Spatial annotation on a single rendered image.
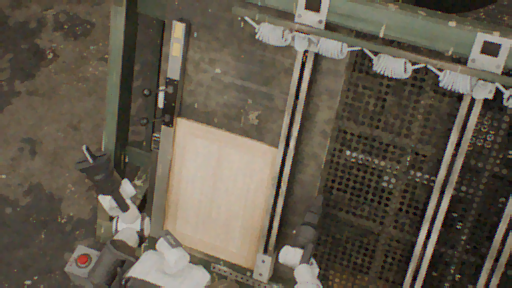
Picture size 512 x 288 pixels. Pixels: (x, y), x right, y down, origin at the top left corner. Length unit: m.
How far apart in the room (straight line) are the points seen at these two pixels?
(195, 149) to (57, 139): 1.90
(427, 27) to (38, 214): 2.73
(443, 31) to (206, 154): 1.04
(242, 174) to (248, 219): 0.20
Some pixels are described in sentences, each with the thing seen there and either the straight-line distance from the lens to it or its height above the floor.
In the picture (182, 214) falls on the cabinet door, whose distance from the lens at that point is 2.86.
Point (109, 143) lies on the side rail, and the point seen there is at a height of 1.22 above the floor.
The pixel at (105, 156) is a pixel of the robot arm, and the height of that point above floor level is 1.59.
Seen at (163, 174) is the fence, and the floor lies 1.16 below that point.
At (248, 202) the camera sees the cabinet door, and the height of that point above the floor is 1.14.
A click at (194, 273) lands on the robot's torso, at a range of 2.38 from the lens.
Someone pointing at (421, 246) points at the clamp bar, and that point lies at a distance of 2.53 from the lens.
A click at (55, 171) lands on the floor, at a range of 4.35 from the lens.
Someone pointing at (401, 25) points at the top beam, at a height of 1.91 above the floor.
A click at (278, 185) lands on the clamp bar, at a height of 1.27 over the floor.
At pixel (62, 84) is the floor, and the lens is 4.73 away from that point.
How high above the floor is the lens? 3.52
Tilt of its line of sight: 57 degrees down
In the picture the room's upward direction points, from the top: 5 degrees counter-clockwise
